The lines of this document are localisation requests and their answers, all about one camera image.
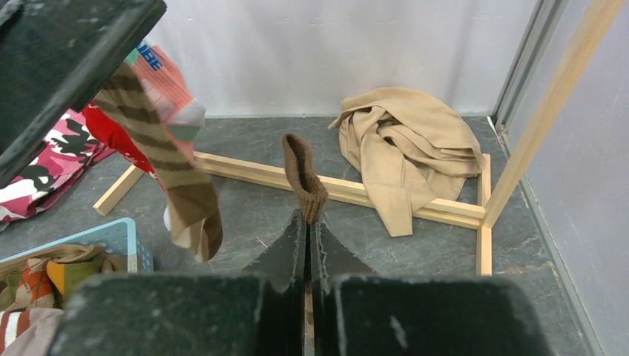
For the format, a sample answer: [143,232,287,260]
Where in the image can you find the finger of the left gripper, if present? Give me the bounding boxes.
[1,0,167,187]

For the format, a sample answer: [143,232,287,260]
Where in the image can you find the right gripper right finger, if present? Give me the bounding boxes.
[310,219,553,355]

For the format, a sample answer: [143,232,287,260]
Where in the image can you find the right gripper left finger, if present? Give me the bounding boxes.
[49,211,307,355]

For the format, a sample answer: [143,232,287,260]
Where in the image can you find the red sock white stars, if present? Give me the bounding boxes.
[82,101,157,179]

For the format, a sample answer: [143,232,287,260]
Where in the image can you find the brown striped sock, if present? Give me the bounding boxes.
[282,133,329,225]
[94,62,223,263]

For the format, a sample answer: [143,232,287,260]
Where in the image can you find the wooden hanger stand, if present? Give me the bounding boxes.
[96,1,624,275]

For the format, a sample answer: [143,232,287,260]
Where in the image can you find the brown beige socks pile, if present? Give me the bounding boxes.
[1,244,128,355]

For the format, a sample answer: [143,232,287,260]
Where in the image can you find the pink camouflage cloth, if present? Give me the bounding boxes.
[1,110,114,229]

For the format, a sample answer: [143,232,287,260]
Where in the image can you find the blue plastic basket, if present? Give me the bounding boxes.
[1,218,154,272]

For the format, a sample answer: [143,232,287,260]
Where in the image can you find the beige cloth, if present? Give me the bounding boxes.
[329,87,486,237]

